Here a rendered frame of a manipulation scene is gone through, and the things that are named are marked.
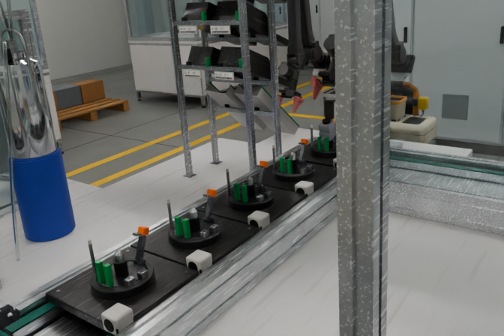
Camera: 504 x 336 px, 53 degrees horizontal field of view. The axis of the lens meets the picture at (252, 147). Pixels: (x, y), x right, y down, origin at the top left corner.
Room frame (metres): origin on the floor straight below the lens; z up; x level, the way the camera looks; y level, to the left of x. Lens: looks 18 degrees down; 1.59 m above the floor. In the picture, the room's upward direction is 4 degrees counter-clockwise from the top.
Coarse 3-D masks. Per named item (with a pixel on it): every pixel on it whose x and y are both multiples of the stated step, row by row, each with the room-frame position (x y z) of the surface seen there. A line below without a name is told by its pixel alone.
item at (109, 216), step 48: (240, 144) 2.32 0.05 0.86; (96, 192) 1.83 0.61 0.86; (144, 192) 1.79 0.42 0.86; (192, 192) 1.76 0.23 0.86; (0, 240) 1.47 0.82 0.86; (96, 240) 1.43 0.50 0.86; (336, 240) 1.32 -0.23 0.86; (432, 240) 1.28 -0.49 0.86; (480, 240) 1.27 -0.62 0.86; (288, 288) 1.10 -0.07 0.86; (336, 288) 1.08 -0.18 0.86; (432, 288) 1.05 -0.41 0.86; (480, 288) 1.04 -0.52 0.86
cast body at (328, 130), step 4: (324, 120) 1.78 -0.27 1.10; (328, 120) 1.77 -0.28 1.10; (332, 120) 1.79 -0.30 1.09; (320, 124) 1.77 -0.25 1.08; (324, 124) 1.77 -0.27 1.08; (328, 124) 1.76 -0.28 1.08; (332, 124) 1.77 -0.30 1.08; (320, 128) 1.77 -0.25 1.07; (324, 128) 1.76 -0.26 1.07; (328, 128) 1.75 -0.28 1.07; (332, 128) 1.77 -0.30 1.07; (320, 132) 1.78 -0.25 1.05; (324, 132) 1.77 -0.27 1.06; (328, 132) 1.76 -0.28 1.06; (332, 132) 1.77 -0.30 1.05; (324, 136) 1.76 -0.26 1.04; (328, 136) 1.76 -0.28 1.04; (332, 136) 1.77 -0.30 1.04; (324, 140) 1.76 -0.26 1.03
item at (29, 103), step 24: (0, 48) 1.55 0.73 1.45; (24, 48) 1.47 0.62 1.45; (0, 72) 1.45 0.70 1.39; (24, 72) 1.46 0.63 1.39; (0, 96) 1.46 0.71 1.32; (24, 96) 1.46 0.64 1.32; (24, 120) 1.45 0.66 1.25; (48, 120) 1.50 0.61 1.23; (24, 144) 1.45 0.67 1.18; (48, 144) 1.48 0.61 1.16
